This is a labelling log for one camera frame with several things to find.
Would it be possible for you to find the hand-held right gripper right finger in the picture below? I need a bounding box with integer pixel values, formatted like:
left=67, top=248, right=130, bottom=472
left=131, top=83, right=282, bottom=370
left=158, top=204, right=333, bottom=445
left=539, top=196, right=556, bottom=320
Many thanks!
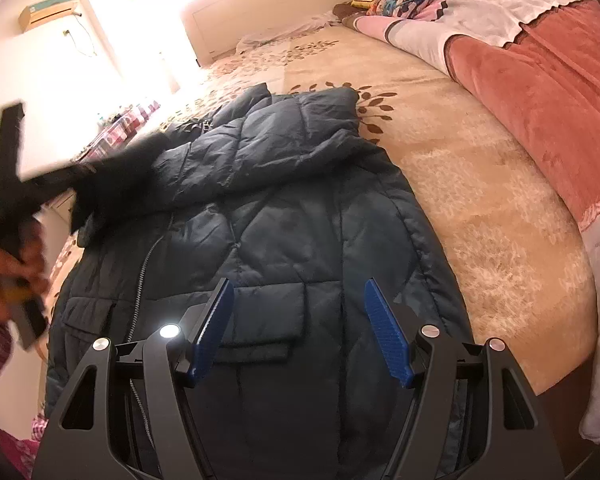
left=362, top=277, right=566, bottom=480

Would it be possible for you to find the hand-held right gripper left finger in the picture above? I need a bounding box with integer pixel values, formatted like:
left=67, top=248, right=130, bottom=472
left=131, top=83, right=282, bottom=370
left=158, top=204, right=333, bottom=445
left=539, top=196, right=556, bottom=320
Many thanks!
left=35, top=277, right=236, bottom=480

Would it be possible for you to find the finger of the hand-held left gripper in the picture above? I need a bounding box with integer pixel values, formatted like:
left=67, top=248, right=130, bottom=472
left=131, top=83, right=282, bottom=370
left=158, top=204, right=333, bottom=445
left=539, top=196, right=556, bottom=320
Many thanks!
left=35, top=132, right=168, bottom=236

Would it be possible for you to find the dark puffer jacket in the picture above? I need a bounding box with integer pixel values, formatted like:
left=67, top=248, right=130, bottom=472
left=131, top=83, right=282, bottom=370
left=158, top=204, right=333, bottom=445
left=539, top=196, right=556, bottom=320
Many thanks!
left=44, top=85, right=473, bottom=480

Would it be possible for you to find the person's left hand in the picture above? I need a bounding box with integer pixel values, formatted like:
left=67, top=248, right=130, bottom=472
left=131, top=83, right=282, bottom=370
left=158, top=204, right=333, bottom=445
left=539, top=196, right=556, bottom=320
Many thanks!
left=0, top=220, right=51, bottom=327

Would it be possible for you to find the pink checked cloth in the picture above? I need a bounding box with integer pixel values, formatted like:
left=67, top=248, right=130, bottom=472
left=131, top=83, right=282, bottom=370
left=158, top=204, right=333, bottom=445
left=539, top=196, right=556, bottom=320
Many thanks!
left=80, top=101, right=162, bottom=167

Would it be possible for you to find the beige leaf-patterned bed blanket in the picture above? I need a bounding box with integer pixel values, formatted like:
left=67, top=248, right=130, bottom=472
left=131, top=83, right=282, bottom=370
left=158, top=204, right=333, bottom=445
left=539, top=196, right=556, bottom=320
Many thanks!
left=45, top=35, right=600, bottom=411

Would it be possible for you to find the person's pink plaid pajamas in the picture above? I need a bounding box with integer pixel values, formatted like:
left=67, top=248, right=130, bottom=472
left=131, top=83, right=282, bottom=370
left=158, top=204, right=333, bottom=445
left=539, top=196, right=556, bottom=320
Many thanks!
left=0, top=317, right=50, bottom=480

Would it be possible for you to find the white bed headboard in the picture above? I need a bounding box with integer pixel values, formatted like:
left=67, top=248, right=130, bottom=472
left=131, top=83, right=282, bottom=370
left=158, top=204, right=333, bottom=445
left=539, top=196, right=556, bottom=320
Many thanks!
left=180, top=0, right=406, bottom=67

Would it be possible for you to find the coral fleece blanket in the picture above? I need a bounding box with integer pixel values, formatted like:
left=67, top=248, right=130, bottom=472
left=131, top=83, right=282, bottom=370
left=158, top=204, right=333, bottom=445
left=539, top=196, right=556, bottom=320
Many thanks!
left=442, top=0, right=600, bottom=233

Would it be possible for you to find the white and pink quilt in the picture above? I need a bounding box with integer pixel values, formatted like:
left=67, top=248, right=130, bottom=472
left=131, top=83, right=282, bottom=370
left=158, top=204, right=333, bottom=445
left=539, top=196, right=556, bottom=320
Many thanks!
left=332, top=0, right=593, bottom=81

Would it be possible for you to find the thin wall cable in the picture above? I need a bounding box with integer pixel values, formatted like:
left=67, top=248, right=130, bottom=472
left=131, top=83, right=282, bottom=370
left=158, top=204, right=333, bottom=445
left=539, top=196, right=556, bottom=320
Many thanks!
left=62, top=14, right=100, bottom=59

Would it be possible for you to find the wall air conditioner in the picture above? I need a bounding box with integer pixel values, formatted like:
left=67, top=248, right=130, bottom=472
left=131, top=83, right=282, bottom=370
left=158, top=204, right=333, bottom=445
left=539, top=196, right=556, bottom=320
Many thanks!
left=19, top=0, right=81, bottom=34

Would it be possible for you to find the dark wooden bed frame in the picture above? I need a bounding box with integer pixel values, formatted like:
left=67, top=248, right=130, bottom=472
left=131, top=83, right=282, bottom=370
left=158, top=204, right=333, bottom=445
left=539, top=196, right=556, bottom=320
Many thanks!
left=542, top=377, right=598, bottom=480

